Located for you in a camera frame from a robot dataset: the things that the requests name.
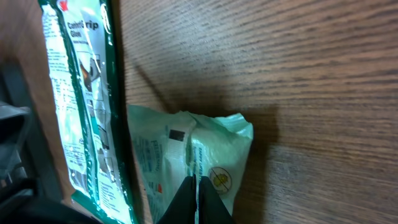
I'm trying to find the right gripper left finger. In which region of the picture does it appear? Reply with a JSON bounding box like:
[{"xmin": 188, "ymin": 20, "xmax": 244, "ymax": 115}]
[{"xmin": 157, "ymin": 175, "xmax": 197, "ymax": 224}]

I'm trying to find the light teal small packet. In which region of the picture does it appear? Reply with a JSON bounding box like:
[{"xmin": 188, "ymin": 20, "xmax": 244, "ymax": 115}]
[{"xmin": 127, "ymin": 105, "xmax": 254, "ymax": 222}]

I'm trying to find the green 3M gloves package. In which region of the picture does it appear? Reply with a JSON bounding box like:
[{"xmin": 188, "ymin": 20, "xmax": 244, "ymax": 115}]
[{"xmin": 39, "ymin": 0, "xmax": 137, "ymax": 223}]

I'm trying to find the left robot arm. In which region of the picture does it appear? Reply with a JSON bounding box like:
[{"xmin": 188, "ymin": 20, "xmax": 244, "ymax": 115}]
[{"xmin": 1, "ymin": 61, "xmax": 98, "ymax": 224}]

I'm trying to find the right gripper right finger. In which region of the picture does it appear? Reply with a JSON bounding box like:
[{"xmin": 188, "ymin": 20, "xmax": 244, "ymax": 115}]
[{"xmin": 198, "ymin": 176, "xmax": 235, "ymax": 224}]

